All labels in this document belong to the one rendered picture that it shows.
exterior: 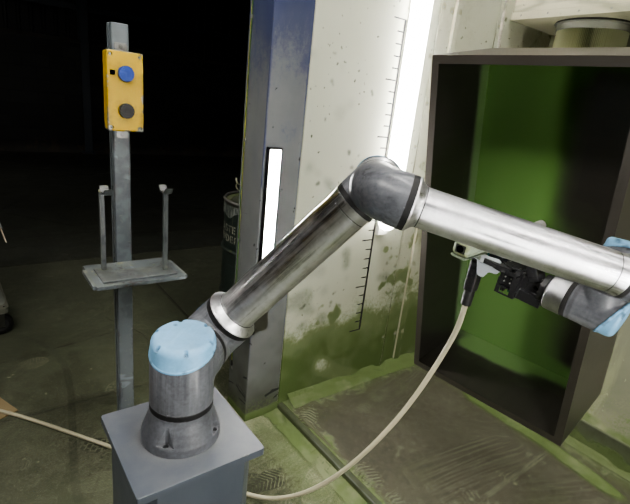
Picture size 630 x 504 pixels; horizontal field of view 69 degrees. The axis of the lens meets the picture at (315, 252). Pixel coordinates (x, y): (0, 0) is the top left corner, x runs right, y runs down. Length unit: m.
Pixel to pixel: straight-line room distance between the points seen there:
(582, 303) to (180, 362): 0.92
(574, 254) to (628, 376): 1.70
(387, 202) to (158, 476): 0.77
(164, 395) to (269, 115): 1.12
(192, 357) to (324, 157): 1.19
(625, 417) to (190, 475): 2.01
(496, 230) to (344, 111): 1.23
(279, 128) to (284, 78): 0.18
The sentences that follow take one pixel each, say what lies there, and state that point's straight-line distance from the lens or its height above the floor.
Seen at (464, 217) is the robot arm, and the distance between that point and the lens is 0.94.
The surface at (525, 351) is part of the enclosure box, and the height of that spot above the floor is 0.57.
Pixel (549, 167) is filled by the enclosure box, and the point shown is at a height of 1.33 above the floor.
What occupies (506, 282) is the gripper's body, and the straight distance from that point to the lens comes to 1.30.
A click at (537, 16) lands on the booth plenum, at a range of 2.82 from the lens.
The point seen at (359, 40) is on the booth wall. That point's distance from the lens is 2.10.
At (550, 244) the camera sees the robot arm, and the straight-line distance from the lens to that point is 0.99.
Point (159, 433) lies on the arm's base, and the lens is 1.20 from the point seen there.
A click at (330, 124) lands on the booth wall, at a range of 2.01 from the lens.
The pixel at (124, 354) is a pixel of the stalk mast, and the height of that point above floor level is 0.38.
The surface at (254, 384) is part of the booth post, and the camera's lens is 2.24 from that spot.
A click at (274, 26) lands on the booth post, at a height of 1.70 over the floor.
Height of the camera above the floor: 1.45
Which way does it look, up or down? 18 degrees down
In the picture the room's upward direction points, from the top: 6 degrees clockwise
